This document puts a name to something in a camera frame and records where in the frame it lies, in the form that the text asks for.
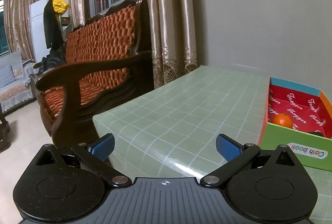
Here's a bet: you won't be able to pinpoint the green checked tablecloth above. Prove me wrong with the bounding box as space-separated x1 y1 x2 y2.
92 65 332 224

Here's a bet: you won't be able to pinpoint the orange mandarin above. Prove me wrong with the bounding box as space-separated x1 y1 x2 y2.
271 113 293 129

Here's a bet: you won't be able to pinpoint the white refrigerator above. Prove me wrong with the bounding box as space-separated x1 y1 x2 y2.
29 0 50 63

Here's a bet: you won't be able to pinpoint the yellow hanging bag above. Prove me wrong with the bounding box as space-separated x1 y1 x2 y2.
52 0 70 15

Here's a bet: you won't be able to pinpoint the grey covered armchair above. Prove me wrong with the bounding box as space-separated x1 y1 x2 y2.
1 50 38 113

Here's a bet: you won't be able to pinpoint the beige satin curtain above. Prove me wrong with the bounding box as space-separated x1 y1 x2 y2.
148 0 198 88

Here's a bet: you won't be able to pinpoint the colourful cloth book box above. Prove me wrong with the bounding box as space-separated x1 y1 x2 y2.
258 77 331 171

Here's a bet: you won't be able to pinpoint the wooden sofa orange cushions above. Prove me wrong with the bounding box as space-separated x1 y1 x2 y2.
35 0 154 151

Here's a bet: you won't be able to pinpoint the black hanging coat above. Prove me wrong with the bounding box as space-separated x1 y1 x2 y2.
43 0 63 51

